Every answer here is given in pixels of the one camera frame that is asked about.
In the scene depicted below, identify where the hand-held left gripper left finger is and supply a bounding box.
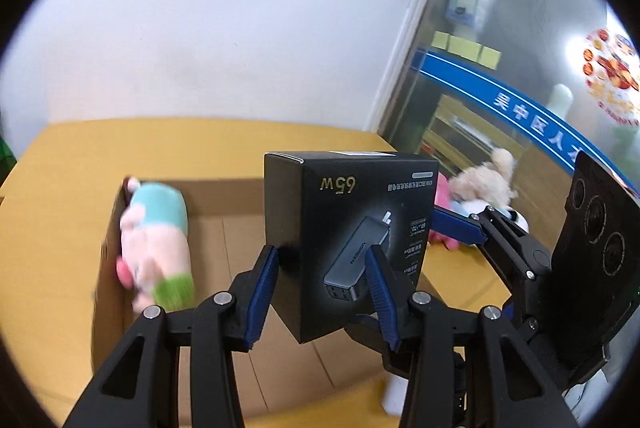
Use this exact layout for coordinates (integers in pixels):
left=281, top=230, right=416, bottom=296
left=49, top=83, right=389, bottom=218
left=62, top=244, right=281, bottom=428

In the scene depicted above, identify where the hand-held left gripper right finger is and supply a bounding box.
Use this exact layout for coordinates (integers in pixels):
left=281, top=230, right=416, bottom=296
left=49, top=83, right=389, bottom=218
left=364, top=247, right=583, bottom=428

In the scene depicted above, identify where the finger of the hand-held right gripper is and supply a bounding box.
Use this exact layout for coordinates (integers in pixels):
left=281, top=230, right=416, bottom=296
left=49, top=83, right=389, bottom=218
left=345, top=314, right=390, bottom=358
left=432, top=204, right=553, bottom=294

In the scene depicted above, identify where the cardboard box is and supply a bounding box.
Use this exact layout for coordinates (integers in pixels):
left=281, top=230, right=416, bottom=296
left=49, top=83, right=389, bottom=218
left=92, top=177, right=508, bottom=428

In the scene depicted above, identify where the black charger box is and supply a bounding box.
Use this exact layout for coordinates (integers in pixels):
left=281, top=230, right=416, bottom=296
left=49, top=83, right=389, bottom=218
left=264, top=151, right=440, bottom=344

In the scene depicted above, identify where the cream plush toy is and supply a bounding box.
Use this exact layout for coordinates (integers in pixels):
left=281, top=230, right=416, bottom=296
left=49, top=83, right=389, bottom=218
left=450, top=148, right=519, bottom=210

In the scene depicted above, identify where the pale blue flat case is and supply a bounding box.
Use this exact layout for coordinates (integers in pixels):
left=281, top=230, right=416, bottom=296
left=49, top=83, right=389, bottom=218
left=382, top=373, right=412, bottom=415

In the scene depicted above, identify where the pink teal green plush toy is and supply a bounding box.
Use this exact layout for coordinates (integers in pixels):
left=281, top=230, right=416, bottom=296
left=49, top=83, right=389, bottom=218
left=116, top=177, right=197, bottom=313

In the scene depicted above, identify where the blue glass banner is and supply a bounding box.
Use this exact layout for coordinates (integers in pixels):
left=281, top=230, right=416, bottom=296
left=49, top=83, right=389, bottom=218
left=417, top=51, right=640, bottom=204

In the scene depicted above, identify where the round colourful window sticker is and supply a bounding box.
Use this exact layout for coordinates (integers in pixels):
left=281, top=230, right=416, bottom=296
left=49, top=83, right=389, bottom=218
left=582, top=27, right=640, bottom=129

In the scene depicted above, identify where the green table cloth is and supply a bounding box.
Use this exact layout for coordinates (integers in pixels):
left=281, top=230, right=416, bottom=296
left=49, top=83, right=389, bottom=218
left=0, top=108, right=17, bottom=171

